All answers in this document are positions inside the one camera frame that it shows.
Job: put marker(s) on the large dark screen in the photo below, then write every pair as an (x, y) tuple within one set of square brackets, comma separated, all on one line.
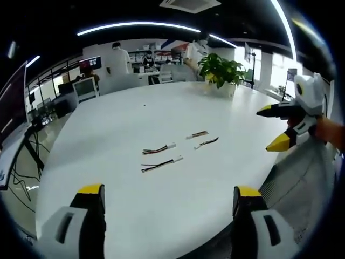
[(12, 102)]

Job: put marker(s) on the white plant pot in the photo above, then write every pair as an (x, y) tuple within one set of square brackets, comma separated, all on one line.
[(225, 89)]

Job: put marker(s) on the green potted plant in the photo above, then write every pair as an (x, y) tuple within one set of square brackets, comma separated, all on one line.
[(219, 67)]

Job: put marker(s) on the person's grey clothing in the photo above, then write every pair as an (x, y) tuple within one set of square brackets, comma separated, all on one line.
[(302, 189)]

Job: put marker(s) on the short ceiling light strip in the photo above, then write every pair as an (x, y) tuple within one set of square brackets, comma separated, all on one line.
[(222, 40)]

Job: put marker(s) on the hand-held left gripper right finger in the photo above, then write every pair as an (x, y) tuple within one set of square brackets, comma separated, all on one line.
[(269, 226)]

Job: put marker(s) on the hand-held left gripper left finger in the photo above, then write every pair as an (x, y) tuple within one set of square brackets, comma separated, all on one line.
[(67, 224)]

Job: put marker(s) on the long ceiling light strip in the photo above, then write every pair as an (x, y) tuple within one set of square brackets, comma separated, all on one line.
[(140, 25)]

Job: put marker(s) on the white computer monitor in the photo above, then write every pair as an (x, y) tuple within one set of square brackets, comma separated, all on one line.
[(86, 90)]

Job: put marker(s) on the curved ceiling light strip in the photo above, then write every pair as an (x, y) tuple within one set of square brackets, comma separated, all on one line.
[(287, 27)]

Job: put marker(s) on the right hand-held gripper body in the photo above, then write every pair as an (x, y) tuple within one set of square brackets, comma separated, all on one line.
[(310, 93)]

